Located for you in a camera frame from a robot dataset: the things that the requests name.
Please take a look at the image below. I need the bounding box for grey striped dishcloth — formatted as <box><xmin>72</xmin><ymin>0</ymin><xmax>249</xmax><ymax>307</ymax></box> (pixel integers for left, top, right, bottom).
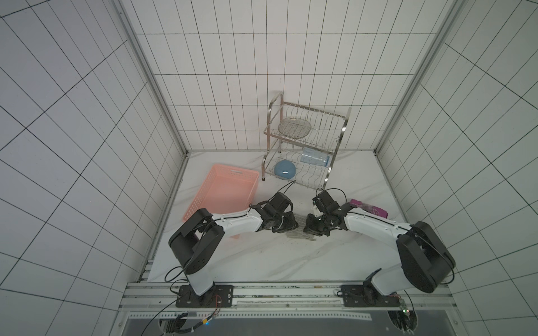
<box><xmin>285</xmin><ymin>227</ymin><xmax>316</xmax><ymax>242</ymax></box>

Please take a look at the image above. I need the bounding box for pink plastic basket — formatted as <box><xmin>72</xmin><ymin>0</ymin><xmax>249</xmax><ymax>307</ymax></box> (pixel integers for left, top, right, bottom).
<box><xmin>179</xmin><ymin>164</ymin><xmax>262</xmax><ymax>238</ymax></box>

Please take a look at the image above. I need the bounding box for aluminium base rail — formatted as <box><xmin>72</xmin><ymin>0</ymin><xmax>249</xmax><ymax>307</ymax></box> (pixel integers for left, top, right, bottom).
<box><xmin>111</xmin><ymin>281</ymin><xmax>468</xmax><ymax>335</ymax></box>

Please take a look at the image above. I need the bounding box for clear blue plastic container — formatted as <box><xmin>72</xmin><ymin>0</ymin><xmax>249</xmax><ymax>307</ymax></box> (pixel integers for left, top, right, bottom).
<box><xmin>301</xmin><ymin>148</ymin><xmax>331</xmax><ymax>167</ymax></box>

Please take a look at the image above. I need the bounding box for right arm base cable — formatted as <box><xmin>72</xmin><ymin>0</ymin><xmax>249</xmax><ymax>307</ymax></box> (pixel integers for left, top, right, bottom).
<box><xmin>388</xmin><ymin>291</ymin><xmax>419</xmax><ymax>333</ymax></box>

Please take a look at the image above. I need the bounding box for steel two-tier dish rack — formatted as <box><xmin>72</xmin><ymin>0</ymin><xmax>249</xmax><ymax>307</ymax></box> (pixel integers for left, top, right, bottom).
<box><xmin>261</xmin><ymin>92</ymin><xmax>350</xmax><ymax>190</ymax></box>

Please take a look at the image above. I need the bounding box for purple snack packet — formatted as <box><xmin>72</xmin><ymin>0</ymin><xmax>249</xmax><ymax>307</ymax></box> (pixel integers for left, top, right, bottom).
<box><xmin>349</xmin><ymin>199</ymin><xmax>388</xmax><ymax>218</ymax></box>

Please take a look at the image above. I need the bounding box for round metal strainer plate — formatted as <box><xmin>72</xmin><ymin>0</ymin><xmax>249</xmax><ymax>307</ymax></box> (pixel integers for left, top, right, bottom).
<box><xmin>277</xmin><ymin>117</ymin><xmax>312</xmax><ymax>139</ymax></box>

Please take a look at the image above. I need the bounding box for left arm base cable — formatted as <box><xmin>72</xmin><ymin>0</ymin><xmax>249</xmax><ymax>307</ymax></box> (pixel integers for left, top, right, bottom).
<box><xmin>140</xmin><ymin>293</ymin><xmax>223</xmax><ymax>336</ymax></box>

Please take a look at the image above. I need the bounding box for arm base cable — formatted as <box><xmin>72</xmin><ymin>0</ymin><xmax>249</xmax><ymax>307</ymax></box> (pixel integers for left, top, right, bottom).
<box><xmin>140</xmin><ymin>293</ymin><xmax>223</xmax><ymax>336</ymax></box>
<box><xmin>388</xmin><ymin>291</ymin><xmax>419</xmax><ymax>333</ymax></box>

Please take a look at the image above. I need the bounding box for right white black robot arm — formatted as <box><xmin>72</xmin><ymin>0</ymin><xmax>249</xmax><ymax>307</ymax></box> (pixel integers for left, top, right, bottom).
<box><xmin>304</xmin><ymin>190</ymin><xmax>456</xmax><ymax>307</ymax></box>

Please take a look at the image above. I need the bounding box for blue bowl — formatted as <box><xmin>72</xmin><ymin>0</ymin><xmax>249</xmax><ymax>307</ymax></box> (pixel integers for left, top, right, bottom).
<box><xmin>273</xmin><ymin>160</ymin><xmax>296</xmax><ymax>180</ymax></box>

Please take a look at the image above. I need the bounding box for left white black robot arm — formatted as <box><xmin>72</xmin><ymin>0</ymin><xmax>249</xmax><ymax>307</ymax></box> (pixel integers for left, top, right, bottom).
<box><xmin>168</xmin><ymin>192</ymin><xmax>298</xmax><ymax>307</ymax></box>

